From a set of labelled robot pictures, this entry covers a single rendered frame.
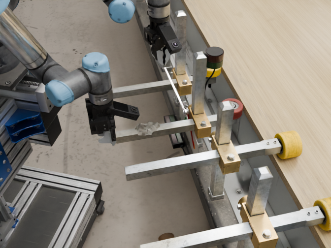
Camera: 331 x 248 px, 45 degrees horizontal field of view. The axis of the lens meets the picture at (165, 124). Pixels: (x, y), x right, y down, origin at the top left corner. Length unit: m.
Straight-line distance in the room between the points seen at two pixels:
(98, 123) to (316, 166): 0.68
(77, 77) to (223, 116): 0.42
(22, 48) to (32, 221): 1.07
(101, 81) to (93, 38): 2.42
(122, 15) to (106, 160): 1.38
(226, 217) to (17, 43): 0.82
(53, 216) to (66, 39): 1.98
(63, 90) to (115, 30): 2.58
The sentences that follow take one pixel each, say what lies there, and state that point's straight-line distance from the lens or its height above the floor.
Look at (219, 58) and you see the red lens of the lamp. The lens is 1.27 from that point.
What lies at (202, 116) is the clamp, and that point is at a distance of 1.40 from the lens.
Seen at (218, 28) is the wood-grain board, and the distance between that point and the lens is 1.84.
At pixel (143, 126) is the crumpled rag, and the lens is 1.36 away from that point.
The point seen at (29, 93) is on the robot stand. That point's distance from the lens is 1.42.
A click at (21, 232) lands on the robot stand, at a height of 0.21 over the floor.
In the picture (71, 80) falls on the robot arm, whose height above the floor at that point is 1.16.
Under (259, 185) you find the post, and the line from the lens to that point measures 0.93.
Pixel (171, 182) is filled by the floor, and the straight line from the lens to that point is 2.30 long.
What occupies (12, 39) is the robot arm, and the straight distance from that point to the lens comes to 1.12.
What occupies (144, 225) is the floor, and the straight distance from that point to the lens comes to 2.15.
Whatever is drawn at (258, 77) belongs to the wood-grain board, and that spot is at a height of 0.90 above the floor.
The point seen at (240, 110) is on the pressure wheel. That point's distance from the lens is 1.39.
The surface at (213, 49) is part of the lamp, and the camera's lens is 1.29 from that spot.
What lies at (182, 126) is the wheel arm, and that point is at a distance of 1.38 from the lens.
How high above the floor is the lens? 1.81
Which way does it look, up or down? 43 degrees down
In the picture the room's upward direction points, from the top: 1 degrees counter-clockwise
